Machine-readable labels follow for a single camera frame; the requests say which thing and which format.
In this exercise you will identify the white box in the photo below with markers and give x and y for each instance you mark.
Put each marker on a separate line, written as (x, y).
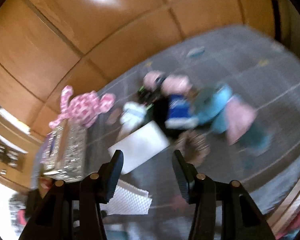
(142, 142)

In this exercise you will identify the blue tissue pack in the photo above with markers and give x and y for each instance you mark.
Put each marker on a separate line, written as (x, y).
(177, 110)

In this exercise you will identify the silver sequin tissue box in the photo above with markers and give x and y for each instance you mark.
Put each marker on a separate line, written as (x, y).
(70, 150)

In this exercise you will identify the teal plush with pink skirt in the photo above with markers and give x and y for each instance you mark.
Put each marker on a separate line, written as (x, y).
(215, 110)

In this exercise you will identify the pink plush in black outfit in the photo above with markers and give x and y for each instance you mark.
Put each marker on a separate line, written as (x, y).
(177, 85)

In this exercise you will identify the wooden wardrobe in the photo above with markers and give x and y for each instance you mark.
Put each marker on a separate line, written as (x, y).
(102, 25)

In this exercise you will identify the leopard print soft item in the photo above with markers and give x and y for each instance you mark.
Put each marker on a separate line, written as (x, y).
(195, 145)

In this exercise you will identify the white bubble sheet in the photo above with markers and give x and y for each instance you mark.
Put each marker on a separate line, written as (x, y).
(130, 202)

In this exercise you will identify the white light blue plush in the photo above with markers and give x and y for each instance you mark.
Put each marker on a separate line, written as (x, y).
(131, 116)

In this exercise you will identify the wooden bed frame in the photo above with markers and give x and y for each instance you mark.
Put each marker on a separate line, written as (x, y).
(292, 192)

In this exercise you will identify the wooden cabinet with shelf niche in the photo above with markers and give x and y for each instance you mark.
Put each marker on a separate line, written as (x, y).
(5, 150)

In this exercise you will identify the pink white patterned plush toy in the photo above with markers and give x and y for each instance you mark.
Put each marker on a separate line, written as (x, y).
(82, 107)

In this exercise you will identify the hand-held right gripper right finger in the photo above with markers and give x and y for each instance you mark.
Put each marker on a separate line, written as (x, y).
(182, 180)

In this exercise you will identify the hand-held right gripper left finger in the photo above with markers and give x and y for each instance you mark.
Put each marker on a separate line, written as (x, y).
(115, 177)

